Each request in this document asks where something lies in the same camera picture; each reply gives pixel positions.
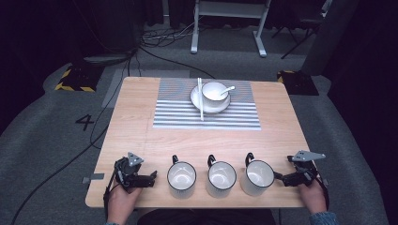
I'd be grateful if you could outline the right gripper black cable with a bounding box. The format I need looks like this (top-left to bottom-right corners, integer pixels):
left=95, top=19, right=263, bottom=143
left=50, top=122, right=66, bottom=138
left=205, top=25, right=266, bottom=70
left=314, top=174, right=330, bottom=211

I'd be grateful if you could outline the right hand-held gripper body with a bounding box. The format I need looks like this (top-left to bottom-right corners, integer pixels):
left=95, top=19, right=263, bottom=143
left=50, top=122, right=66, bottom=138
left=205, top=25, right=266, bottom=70
left=286, top=150, right=327, bottom=188

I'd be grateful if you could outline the black yellow striped floor base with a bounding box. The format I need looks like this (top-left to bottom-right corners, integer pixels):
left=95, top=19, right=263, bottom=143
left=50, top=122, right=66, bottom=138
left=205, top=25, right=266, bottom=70
left=54, top=63, right=105, bottom=94
left=276, top=69, right=320, bottom=97

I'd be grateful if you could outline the white desk frame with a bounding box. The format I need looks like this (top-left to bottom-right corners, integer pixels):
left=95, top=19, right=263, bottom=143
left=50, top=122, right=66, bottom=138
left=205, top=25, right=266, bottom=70
left=190, top=0, right=273, bottom=58

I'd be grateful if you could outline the white mug black rim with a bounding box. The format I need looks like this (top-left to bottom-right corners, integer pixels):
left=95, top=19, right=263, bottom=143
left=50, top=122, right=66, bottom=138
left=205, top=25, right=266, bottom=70
left=239, top=152, right=277, bottom=198
left=166, top=154, right=198, bottom=201
left=205, top=154, right=238, bottom=200

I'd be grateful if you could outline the black tripod stand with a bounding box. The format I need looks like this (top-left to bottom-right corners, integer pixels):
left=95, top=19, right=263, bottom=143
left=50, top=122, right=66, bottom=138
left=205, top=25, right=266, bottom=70
left=270, top=0, right=333, bottom=61

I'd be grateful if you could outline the white bowl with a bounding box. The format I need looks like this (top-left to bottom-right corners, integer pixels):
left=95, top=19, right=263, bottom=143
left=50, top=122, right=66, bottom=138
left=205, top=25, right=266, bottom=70
left=201, top=81, right=231, bottom=108

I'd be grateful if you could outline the person's left hand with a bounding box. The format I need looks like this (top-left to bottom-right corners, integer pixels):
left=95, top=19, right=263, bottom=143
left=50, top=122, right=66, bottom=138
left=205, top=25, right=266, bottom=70
left=107, top=182, right=144, bottom=221

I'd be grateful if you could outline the bundle of floor cables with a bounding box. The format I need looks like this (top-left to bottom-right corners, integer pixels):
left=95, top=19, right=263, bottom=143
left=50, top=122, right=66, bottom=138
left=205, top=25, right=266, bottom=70
left=139, top=15, right=203, bottom=49

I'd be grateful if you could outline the flat grey stand base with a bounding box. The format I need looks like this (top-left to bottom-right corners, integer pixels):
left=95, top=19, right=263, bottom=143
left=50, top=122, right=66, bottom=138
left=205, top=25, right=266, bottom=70
left=82, top=52, right=137, bottom=66

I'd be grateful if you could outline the long black floor cable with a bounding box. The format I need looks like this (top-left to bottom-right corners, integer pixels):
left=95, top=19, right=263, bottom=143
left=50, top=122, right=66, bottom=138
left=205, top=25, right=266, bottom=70
left=10, top=57, right=132, bottom=225

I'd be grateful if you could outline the white spoon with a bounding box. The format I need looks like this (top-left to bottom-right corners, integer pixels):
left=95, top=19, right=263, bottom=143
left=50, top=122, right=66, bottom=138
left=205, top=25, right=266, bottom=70
left=219, top=85, right=237, bottom=98

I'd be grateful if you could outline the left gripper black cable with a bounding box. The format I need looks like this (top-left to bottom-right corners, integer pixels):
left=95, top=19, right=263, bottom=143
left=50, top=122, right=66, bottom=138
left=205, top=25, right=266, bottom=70
left=102, top=168, right=121, bottom=219

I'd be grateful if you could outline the grey tape strip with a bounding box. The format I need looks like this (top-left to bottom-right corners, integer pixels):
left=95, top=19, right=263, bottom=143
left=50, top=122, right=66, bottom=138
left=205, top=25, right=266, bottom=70
left=82, top=172, right=105, bottom=185

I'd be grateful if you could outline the person's dark clothing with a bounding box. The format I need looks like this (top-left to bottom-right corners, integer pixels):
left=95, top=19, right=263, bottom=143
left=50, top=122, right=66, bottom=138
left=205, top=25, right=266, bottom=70
left=136, top=207, right=278, bottom=225

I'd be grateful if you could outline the grey upright panel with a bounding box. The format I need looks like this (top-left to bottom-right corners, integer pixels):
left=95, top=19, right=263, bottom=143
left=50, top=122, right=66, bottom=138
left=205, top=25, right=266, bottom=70
left=300, top=0, right=361, bottom=77

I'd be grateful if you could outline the person's right hand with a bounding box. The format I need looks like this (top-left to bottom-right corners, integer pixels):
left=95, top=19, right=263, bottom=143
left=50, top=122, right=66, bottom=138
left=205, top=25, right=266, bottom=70
left=296, top=179, right=329, bottom=216

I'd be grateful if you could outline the white chopstick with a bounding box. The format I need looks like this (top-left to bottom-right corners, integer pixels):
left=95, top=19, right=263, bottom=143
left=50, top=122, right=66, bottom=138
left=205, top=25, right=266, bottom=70
left=196, top=77, right=204, bottom=122
left=199, top=77, right=206, bottom=122

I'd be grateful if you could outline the grey striped placemat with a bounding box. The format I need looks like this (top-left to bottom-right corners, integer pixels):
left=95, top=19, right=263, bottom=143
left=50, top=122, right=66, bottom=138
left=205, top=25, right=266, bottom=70
left=152, top=77, right=263, bottom=131

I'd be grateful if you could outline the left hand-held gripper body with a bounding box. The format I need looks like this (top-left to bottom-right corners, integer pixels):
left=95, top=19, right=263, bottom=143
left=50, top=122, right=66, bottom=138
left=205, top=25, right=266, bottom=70
left=113, top=151, right=148, bottom=192

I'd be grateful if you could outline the white plate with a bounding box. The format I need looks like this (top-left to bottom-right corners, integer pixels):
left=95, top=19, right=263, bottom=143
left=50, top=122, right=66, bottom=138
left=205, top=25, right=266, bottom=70
left=190, top=84, right=232, bottom=114

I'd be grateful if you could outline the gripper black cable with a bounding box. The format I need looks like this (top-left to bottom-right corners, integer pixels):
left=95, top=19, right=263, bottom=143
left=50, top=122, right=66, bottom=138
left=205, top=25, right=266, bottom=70
left=102, top=168, right=121, bottom=219
left=314, top=174, right=330, bottom=211

